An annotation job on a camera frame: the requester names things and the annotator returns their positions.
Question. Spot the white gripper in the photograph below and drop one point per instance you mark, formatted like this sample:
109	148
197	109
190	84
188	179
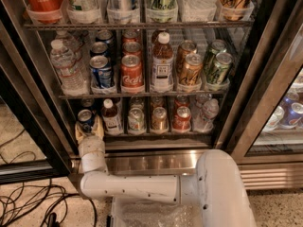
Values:
91	145

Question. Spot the blue pepsi can bottom shelf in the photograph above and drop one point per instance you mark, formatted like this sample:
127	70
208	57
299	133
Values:
86	120

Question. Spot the blue pepsi can shelf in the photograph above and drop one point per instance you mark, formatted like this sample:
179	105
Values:
102	72
86	120

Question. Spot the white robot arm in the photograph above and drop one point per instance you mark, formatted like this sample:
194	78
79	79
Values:
216	185

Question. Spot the tea bottle bottom shelf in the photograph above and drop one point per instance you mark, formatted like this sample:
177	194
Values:
111	117

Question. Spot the tea bottle shelf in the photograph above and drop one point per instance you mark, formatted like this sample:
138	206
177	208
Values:
162	63
111	117

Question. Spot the white green can bottom shelf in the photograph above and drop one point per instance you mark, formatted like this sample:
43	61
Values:
136	120

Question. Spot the water bottle middle shelf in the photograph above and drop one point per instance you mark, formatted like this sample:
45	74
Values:
65	64

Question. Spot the water bottle shelf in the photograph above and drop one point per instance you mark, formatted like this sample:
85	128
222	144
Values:
206	116
65	64

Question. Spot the blue pepsi can middle shelf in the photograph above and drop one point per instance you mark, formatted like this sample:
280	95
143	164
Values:
102	72

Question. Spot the gold can bottom shelf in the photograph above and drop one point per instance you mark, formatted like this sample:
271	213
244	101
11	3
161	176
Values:
159	119

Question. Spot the red coca-cola can middle shelf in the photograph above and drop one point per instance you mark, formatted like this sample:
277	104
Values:
131	71

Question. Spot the red coca-cola can shelf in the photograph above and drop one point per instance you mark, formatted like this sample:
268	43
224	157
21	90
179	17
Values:
45	11
131	71

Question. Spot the tea bottle middle shelf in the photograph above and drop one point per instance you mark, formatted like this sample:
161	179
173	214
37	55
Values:
162	63

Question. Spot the red can bottom shelf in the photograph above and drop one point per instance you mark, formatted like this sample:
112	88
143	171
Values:
181	119

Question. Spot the water bottle bottom shelf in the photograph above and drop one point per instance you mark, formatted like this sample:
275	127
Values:
206	116

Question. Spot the red coca-cola can top shelf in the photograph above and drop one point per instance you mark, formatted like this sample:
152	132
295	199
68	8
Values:
45	11

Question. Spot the pepsi can behind glass door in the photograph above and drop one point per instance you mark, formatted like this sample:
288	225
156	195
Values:
293	114

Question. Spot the clear plastic bin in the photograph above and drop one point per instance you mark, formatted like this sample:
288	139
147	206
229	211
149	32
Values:
129	212

